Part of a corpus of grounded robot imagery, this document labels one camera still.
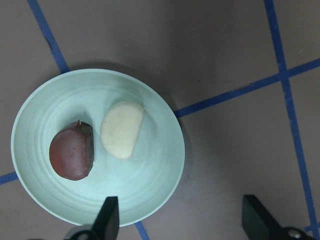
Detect brown bun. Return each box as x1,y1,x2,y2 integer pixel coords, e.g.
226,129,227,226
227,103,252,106
49,120,94,181

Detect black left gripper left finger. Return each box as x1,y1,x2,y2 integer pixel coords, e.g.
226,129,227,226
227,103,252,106
91,196,120,240

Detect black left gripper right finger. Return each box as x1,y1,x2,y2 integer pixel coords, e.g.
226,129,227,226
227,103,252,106
241,194,281,240

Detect light green plate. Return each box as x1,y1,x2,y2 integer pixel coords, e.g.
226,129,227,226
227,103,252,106
11,69,185,226

